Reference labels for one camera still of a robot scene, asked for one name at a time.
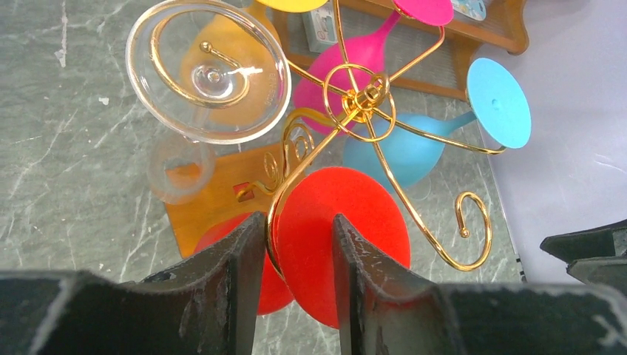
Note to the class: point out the red wine glass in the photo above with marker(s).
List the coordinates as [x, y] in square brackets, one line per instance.
[300, 266]

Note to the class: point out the gold wire wine glass rack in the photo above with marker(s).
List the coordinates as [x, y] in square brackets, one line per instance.
[366, 124]

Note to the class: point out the light blue packaged item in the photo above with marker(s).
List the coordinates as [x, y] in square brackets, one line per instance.
[474, 9]

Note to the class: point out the orange wine glass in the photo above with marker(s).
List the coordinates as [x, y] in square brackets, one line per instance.
[238, 66]

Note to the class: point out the light blue wine glass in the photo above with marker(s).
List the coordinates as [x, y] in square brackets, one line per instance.
[497, 102]

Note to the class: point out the small white box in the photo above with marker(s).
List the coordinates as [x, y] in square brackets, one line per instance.
[320, 28]

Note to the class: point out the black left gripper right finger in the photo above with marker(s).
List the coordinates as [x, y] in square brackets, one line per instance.
[385, 308]

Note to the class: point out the clear wine glass on rack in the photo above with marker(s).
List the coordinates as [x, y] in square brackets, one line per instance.
[183, 161]

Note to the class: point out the pink wine glass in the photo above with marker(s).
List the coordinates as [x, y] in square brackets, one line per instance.
[351, 62]

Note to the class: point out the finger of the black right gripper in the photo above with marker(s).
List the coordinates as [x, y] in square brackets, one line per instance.
[609, 271]
[603, 241]

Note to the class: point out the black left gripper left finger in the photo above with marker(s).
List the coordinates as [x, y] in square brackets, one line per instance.
[205, 304]

